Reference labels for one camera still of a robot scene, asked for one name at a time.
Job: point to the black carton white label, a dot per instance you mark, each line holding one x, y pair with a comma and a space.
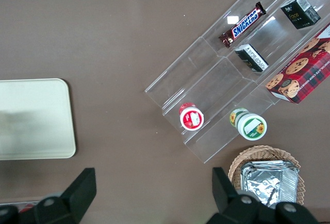
251, 58

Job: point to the light wicker basket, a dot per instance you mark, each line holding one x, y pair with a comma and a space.
260, 153

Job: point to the stack of foil trays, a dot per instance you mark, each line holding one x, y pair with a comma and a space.
268, 180

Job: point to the green lid yogurt cup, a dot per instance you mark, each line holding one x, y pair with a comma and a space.
251, 126

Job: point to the red lid yogurt cup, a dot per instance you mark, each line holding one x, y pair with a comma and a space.
192, 118

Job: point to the black carton Face print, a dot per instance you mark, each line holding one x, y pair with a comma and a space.
299, 13

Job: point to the clear acrylic step shelf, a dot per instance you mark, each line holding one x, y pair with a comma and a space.
206, 79

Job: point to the red tartan cookie box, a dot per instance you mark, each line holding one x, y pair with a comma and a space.
301, 74

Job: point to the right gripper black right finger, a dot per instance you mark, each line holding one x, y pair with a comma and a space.
224, 190

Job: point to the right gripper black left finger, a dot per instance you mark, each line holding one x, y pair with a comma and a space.
77, 190

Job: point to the Snickers chocolate bar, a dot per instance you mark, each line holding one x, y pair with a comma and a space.
242, 25

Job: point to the beige serving tray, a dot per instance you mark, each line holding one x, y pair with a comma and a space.
33, 118

